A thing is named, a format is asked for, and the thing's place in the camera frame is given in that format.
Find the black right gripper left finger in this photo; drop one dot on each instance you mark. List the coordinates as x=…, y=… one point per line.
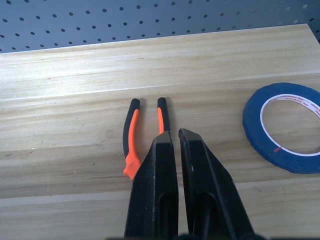
x=152, y=190

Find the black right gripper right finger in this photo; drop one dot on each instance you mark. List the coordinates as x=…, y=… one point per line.
x=212, y=190

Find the orange and black pliers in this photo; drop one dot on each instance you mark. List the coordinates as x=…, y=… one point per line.
x=131, y=140

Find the blue tape roll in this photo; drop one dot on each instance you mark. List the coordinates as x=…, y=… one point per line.
x=252, y=120

